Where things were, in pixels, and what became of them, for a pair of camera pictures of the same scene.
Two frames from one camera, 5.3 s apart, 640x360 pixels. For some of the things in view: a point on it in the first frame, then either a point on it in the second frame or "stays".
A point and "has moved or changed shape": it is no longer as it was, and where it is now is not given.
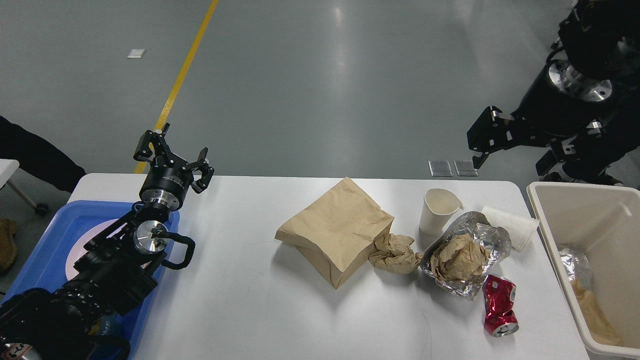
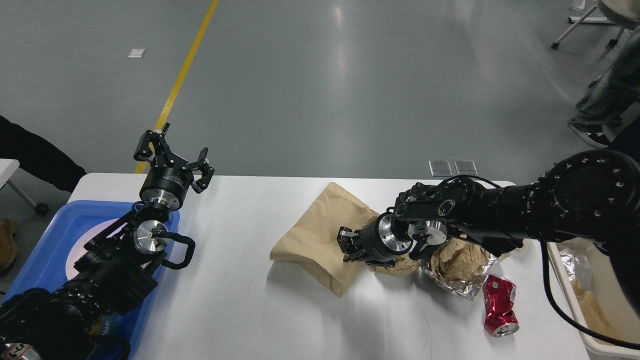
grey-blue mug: (108, 324) stays
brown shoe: (8, 243) stays
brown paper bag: (337, 232) has moved or changed shape
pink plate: (77, 249) stays
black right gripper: (565, 107) to (377, 242)
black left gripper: (169, 183) stays
